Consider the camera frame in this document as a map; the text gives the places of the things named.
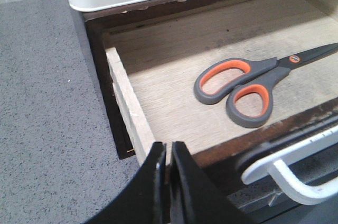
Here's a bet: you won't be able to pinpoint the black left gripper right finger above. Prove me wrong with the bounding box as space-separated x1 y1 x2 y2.
171 142 247 223

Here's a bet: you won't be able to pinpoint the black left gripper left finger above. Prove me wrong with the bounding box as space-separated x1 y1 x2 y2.
87 142 166 223

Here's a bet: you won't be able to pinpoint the grey orange scissors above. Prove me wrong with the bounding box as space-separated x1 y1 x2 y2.
193 43 337 128

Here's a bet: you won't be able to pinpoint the dark wooden drawer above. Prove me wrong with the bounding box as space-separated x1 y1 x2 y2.
105 0 338 172

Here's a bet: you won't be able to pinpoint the dark wooden drawer cabinet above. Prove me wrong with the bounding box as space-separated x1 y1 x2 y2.
81 0 338 160

